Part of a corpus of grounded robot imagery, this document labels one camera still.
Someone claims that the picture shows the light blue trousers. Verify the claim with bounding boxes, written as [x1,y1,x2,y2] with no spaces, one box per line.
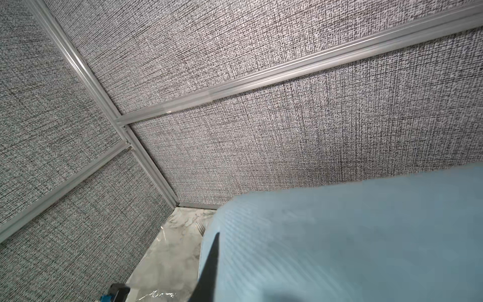
[199,163,482,301]

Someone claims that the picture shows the clear plastic vacuum bag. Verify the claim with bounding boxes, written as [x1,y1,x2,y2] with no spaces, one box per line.
[127,226,181,301]

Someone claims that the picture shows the pink handled fork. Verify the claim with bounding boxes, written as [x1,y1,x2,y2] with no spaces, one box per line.
[195,222,206,237]

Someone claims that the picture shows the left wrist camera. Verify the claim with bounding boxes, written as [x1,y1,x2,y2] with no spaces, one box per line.
[100,283,130,302]

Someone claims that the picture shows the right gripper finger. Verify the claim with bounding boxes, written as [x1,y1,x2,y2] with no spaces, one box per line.
[188,233,220,302]

